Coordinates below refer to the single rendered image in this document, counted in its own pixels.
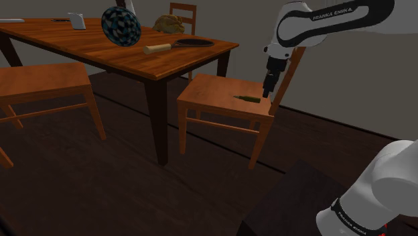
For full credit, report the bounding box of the wooden chair with backrest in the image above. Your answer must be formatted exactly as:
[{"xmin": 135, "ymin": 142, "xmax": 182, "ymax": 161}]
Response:
[{"xmin": 176, "ymin": 46, "xmax": 307, "ymax": 170}]

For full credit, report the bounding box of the wooden chair behind table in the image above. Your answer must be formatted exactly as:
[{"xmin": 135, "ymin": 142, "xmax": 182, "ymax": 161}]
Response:
[{"xmin": 168, "ymin": 2, "xmax": 198, "ymax": 37}]

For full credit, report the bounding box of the tan crumpled lump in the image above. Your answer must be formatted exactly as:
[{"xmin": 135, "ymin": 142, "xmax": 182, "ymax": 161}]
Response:
[{"xmin": 152, "ymin": 14, "xmax": 186, "ymax": 35}]

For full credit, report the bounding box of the wooden dining table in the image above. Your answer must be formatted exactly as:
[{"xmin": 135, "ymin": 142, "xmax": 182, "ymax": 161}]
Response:
[{"xmin": 0, "ymin": 17, "xmax": 240, "ymax": 167}]

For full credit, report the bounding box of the white vase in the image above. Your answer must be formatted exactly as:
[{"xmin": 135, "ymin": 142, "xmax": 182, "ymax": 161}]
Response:
[{"xmin": 124, "ymin": 0, "xmax": 137, "ymax": 16}]

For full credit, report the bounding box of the blue patterned ball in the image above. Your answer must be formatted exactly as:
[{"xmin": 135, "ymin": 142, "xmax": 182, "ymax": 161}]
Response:
[{"xmin": 100, "ymin": 6, "xmax": 143, "ymax": 48}]

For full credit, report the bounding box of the white cup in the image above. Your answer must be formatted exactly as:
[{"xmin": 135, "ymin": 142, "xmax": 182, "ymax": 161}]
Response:
[{"xmin": 67, "ymin": 12, "xmax": 87, "ymax": 31}]

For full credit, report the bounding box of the wooden chair leg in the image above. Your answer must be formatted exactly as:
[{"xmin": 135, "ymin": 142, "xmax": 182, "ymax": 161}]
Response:
[{"xmin": 0, "ymin": 146, "xmax": 15, "ymax": 170}]

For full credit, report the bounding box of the racket with pale handle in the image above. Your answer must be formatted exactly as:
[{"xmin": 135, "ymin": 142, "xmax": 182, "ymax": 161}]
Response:
[{"xmin": 143, "ymin": 38, "xmax": 216, "ymax": 56}]

